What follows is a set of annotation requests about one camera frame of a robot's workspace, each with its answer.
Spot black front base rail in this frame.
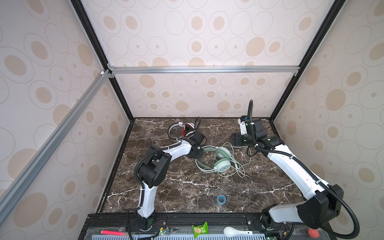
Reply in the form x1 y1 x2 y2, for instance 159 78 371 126
78 213 332 240

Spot pink marker pen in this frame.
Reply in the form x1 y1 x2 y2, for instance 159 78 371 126
101 230 127 237

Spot red ball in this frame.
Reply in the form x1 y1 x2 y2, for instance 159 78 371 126
308 228 320 239

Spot white ceramic spoon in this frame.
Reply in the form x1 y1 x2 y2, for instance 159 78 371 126
223 227 253 238

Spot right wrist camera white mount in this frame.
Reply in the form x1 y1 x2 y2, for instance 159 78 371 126
238 115 256 135

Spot green headphones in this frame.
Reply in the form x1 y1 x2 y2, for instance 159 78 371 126
195 146 232 173

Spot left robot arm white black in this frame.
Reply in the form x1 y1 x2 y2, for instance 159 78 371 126
134 117 206 231

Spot white black headphones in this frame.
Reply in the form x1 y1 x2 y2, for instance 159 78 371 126
167 122 196 142

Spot green snack packet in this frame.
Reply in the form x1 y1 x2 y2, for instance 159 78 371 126
192 222 209 239

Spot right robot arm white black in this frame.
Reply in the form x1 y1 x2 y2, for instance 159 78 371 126
231 100 360 240

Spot blue tape roll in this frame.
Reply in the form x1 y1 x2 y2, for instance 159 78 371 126
217 195 227 206

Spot horizontal aluminium rail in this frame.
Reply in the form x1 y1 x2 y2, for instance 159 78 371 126
110 66 300 75

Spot left diagonal aluminium rail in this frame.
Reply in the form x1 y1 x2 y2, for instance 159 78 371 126
1 69 112 225

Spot green headphone cable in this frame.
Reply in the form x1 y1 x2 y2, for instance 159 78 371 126
194 141 253 179

